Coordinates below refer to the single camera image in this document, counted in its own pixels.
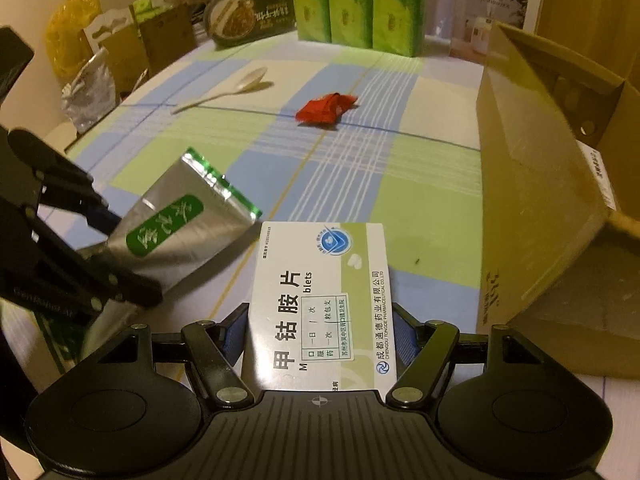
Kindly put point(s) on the brown cardboard box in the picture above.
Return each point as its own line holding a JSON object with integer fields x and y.
{"x": 559, "y": 147}

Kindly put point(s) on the green tissue pack bundle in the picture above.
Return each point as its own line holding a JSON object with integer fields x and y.
{"x": 393, "y": 26}

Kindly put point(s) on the yellow plastic bag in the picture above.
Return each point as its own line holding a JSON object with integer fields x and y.
{"x": 66, "y": 43}

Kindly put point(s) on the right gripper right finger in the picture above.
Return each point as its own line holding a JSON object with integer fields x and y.
{"x": 424, "y": 353}

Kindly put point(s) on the plaid tablecloth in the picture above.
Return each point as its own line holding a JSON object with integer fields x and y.
{"x": 406, "y": 155}

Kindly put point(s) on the red snack wrapper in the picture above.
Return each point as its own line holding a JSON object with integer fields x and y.
{"x": 327, "y": 110}

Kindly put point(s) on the white medicine box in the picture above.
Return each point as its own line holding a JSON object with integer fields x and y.
{"x": 320, "y": 316}

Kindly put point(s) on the crumpled silver foil bag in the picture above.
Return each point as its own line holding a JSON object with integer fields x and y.
{"x": 91, "y": 95}

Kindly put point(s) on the silver green foil pouch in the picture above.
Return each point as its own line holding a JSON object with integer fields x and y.
{"x": 186, "y": 218}

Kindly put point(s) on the white plastic spoon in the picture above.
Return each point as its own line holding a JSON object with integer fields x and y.
{"x": 248, "y": 83}

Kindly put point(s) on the dark instant noodle bowl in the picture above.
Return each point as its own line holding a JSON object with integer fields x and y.
{"x": 230, "y": 23}

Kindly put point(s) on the brown paper bag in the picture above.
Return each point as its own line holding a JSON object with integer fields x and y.
{"x": 141, "y": 39}

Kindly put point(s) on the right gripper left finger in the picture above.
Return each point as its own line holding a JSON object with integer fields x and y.
{"x": 214, "y": 348}

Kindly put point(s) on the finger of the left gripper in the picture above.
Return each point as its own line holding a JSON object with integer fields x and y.
{"x": 39, "y": 271}
{"x": 60, "y": 183}

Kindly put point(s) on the white appliance box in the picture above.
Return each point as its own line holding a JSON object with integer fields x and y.
{"x": 472, "y": 22}

